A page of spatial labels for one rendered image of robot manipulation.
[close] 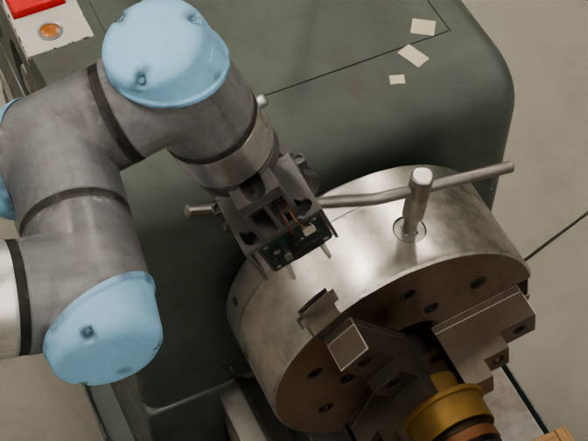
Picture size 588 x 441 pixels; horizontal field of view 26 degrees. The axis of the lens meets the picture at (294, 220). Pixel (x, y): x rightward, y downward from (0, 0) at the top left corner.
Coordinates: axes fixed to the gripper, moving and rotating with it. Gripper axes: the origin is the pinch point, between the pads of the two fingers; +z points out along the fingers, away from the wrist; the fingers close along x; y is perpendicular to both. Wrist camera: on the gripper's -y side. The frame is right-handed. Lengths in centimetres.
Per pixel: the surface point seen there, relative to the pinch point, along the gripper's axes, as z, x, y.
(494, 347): 27.2, 11.0, 7.8
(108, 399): 70, -41, -35
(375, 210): 12.8, 7.7, -5.5
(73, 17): 4.8, -9.6, -42.2
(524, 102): 160, 54, -95
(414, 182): 5.6, 12.0, -1.8
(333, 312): 13.2, -1.1, 1.7
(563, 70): 165, 67, -100
